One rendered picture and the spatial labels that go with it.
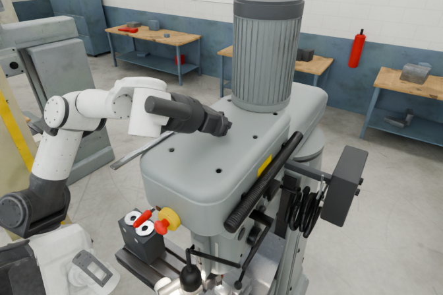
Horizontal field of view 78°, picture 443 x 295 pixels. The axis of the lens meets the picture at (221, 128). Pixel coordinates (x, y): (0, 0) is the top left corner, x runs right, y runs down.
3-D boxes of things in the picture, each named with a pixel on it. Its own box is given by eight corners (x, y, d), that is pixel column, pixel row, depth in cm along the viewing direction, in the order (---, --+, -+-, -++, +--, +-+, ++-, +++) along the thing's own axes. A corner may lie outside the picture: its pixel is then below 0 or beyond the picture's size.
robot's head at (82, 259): (87, 284, 71) (98, 293, 66) (64, 264, 68) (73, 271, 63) (105, 262, 75) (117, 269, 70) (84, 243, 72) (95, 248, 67)
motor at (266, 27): (275, 119, 82) (289, 4, 65) (219, 103, 92) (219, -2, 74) (298, 95, 96) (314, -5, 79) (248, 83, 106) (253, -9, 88)
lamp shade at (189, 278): (176, 288, 87) (174, 277, 83) (185, 267, 92) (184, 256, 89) (197, 295, 85) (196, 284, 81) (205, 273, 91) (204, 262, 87)
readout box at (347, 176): (345, 230, 93) (362, 185, 82) (318, 218, 97) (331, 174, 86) (356, 194, 107) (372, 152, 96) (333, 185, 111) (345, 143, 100)
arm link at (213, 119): (192, 127, 77) (156, 121, 68) (204, 96, 75) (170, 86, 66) (220, 148, 69) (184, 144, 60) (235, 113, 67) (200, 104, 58)
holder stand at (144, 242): (148, 266, 143) (142, 243, 132) (124, 242, 155) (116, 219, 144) (165, 249, 151) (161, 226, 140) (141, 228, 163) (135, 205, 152)
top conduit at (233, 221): (235, 236, 62) (235, 226, 60) (219, 228, 64) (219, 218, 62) (302, 140, 93) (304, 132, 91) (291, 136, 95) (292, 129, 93)
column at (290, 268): (275, 340, 194) (318, 175, 109) (222, 301, 215) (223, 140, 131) (300, 280, 229) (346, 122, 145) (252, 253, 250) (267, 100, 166)
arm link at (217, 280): (223, 275, 103) (195, 294, 98) (222, 289, 108) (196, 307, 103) (206, 250, 112) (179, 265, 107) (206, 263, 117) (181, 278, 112)
